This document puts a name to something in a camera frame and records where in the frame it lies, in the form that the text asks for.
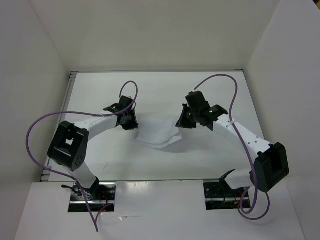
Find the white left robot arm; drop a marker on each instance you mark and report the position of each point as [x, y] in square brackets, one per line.
[69, 145]

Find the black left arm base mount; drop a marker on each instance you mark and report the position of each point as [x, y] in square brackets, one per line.
[103, 201]

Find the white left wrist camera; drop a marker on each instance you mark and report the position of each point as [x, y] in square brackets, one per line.
[129, 97]

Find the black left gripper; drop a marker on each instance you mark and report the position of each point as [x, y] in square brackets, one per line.
[133, 124]

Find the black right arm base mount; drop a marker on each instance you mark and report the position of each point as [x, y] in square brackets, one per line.
[219, 196]

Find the white skirt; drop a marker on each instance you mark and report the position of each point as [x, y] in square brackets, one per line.
[156, 132]

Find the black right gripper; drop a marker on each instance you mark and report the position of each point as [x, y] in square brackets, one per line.
[182, 122]

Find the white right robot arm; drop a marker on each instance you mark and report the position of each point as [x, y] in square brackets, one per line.
[270, 161]

